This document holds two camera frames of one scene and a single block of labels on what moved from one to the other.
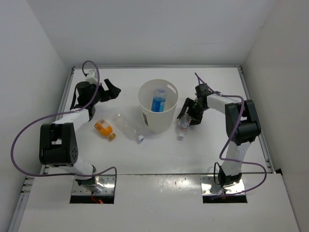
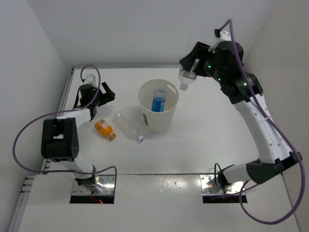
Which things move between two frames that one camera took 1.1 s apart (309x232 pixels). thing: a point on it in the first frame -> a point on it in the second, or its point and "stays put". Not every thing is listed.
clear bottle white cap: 183,125 -> 185,76
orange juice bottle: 105,129 stays put
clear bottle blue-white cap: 129,127 stays put
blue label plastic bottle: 159,100 stays put
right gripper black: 189,103 -> 200,50
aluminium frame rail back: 218,67 stays put
